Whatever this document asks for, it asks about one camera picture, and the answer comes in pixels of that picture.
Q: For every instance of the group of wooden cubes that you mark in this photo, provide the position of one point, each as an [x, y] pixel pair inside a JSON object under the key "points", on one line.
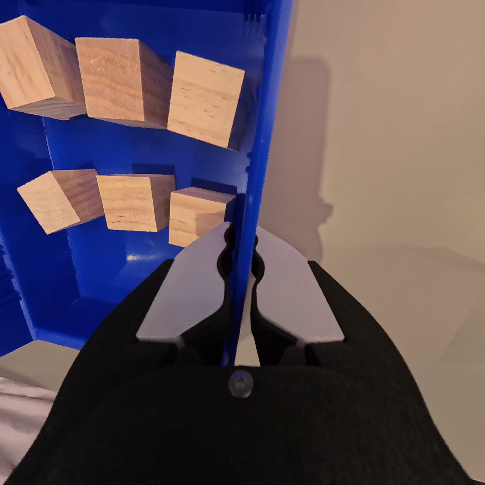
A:
{"points": [[113, 75]]}

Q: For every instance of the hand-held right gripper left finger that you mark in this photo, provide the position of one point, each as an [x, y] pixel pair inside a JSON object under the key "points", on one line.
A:
{"points": [[185, 295]]}

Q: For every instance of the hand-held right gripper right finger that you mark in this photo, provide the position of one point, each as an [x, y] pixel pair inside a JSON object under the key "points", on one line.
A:
{"points": [[295, 299]]}

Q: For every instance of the blue plastic bin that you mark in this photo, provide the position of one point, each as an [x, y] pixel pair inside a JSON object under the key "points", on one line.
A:
{"points": [[113, 151]]}

